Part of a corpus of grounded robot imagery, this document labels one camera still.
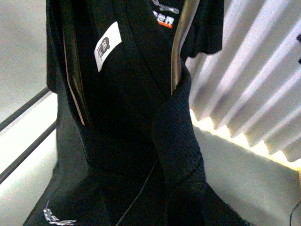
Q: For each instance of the silver metal clothes hanger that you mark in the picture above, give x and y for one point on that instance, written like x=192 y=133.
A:
x=178 y=47

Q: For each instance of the lower horizontal rack rod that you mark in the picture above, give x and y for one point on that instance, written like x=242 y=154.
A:
x=23 y=156

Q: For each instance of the black printed t-shirt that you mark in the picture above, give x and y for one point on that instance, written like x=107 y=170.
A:
x=126 y=150

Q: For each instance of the upper horizontal rack rod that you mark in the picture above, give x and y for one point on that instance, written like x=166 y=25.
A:
x=23 y=108

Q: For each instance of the horizontal rack rod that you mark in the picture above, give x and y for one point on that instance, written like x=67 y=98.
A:
x=23 y=108
x=23 y=156

